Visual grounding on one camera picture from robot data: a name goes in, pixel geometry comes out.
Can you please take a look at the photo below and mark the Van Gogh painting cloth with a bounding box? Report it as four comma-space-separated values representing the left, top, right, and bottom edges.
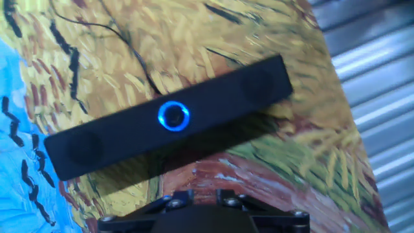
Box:
0, 0, 391, 233

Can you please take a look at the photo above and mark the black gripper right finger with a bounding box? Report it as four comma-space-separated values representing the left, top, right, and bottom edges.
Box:
216, 189, 311, 233

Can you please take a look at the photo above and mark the black speaker bar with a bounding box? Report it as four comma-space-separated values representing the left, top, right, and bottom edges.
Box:
43, 54, 294, 182

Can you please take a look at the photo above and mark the blue-lit volume knob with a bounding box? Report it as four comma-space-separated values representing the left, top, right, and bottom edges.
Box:
157, 100, 191, 133

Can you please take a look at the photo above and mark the thin black speaker cable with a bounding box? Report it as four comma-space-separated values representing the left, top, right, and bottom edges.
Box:
48, 0, 162, 96

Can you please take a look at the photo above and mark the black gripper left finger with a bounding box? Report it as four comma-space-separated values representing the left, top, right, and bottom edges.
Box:
96, 189, 195, 233

